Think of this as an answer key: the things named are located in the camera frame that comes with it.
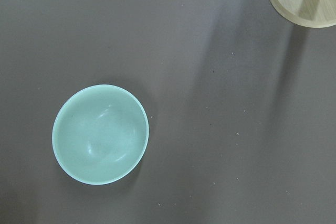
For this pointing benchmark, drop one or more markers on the green bowl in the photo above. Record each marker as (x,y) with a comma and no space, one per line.
(100,134)

